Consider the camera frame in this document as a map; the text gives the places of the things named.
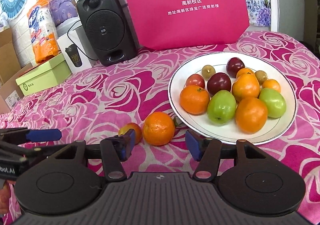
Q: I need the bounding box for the large mandarin with stem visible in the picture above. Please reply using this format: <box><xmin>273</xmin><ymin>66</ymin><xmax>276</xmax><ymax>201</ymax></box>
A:
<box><xmin>180</xmin><ymin>85</ymin><xmax>210</xmax><ymax>114</ymax></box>

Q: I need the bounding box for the green apple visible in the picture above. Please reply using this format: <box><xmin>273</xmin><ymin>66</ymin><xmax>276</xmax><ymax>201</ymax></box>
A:
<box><xmin>259</xmin><ymin>88</ymin><xmax>286</xmax><ymax>118</ymax></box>
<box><xmin>207</xmin><ymin>90</ymin><xmax>237</xmax><ymax>125</ymax></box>

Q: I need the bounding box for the red small plum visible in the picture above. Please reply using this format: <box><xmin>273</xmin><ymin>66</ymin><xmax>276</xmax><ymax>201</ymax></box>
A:
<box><xmin>185</xmin><ymin>74</ymin><xmax>206</xmax><ymax>89</ymax></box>

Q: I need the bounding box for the dark red plum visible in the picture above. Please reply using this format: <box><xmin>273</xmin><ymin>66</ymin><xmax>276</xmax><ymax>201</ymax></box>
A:
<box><xmin>207</xmin><ymin>72</ymin><xmax>232</xmax><ymax>96</ymax></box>
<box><xmin>226</xmin><ymin>57</ymin><xmax>245</xmax><ymax>78</ymax></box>

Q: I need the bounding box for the longan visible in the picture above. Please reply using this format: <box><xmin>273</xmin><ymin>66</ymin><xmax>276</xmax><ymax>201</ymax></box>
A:
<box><xmin>254</xmin><ymin>70</ymin><xmax>268</xmax><ymax>85</ymax></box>
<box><xmin>201</xmin><ymin>65</ymin><xmax>216</xmax><ymax>81</ymax></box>

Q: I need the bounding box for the small yellow orange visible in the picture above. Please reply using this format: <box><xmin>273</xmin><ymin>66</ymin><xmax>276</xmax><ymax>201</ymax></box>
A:
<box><xmin>236</xmin><ymin>68</ymin><xmax>254</xmax><ymax>78</ymax></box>

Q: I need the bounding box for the small mandarin orange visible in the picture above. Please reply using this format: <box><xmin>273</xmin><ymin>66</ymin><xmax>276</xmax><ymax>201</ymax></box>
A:
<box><xmin>262</xmin><ymin>79</ymin><xmax>281</xmax><ymax>93</ymax></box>

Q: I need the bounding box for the person's left hand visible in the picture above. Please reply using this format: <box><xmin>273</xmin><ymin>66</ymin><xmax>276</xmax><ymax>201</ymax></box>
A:
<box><xmin>0</xmin><ymin>181</ymin><xmax>11</xmax><ymax>215</ymax></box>

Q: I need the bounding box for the yellow-red plum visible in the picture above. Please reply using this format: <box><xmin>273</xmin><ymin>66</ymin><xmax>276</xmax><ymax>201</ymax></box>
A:
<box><xmin>118</xmin><ymin>122</ymin><xmax>143</xmax><ymax>145</ymax></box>

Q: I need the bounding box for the large mandarin orange top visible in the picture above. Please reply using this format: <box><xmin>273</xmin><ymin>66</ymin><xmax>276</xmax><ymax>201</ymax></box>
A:
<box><xmin>142</xmin><ymin>112</ymin><xmax>175</xmax><ymax>146</ymax></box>

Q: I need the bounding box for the white oval plate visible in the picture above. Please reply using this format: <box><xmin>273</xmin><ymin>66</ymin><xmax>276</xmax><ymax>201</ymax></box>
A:
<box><xmin>168</xmin><ymin>52</ymin><xmax>297</xmax><ymax>145</ymax></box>

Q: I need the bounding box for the cardboard box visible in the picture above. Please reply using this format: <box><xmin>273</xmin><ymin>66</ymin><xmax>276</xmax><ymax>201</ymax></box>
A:
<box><xmin>0</xmin><ymin>27</ymin><xmax>33</xmax><ymax>114</ymax></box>

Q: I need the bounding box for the green shoe box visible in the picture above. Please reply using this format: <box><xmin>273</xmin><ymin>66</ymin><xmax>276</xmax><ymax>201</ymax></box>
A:
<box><xmin>16</xmin><ymin>53</ymin><xmax>72</xmax><ymax>96</ymax></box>

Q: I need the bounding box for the white cup box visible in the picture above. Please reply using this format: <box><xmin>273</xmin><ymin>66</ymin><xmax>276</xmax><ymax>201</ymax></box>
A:
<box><xmin>57</xmin><ymin>26</ymin><xmax>98</xmax><ymax>74</ymax></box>

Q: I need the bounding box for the orange tissue pack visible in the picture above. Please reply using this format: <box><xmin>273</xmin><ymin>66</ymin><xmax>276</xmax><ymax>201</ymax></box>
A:
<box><xmin>27</xmin><ymin>0</ymin><xmax>60</xmax><ymax>64</ymax></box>

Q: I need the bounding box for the black speaker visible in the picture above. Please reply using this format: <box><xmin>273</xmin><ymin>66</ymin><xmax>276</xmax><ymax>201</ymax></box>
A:
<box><xmin>76</xmin><ymin>0</ymin><xmax>138</xmax><ymax>66</ymax></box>

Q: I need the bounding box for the bedding poster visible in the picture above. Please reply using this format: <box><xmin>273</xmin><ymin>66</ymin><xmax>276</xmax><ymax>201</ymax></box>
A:
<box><xmin>35</xmin><ymin>0</ymin><xmax>81</xmax><ymax>38</ymax></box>

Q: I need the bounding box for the pink tote bag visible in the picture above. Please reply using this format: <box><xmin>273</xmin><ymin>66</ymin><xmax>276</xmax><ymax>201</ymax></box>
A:
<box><xmin>127</xmin><ymin>0</ymin><xmax>249</xmax><ymax>50</ymax></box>

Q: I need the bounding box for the black speaker cable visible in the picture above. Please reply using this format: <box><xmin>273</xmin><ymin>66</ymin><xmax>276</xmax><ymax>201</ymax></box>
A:
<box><xmin>67</xmin><ymin>20</ymin><xmax>99</xmax><ymax>61</ymax></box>

